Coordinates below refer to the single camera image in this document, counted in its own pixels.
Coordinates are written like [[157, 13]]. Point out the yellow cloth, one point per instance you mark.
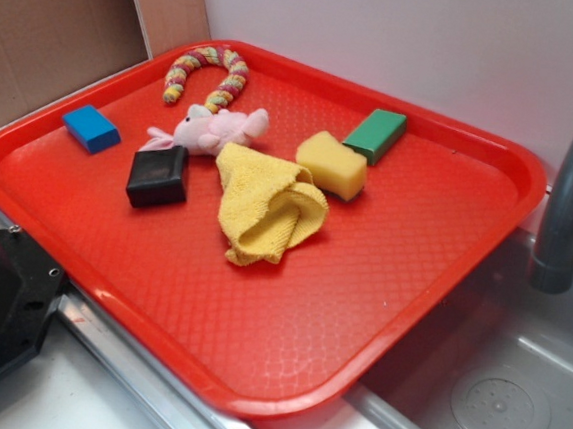
[[269, 205]]

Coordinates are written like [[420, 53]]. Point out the grey plastic sink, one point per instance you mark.
[[494, 354]]

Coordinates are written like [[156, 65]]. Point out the blue block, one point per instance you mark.
[[91, 129]]

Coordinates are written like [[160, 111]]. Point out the pink plush toy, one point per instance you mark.
[[204, 133]]

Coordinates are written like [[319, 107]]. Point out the red plastic tray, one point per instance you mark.
[[266, 340]]

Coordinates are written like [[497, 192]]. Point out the braided multicolour rope toy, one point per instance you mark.
[[197, 58]]

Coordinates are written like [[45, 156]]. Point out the green block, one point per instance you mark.
[[376, 134]]

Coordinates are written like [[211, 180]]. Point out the black rubber block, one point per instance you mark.
[[158, 177]]

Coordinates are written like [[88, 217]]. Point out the brown cardboard panel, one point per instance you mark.
[[51, 48]]

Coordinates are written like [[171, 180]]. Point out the grey faucet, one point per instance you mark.
[[566, 199]]

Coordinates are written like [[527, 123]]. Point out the yellow sponge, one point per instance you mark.
[[335, 167]]

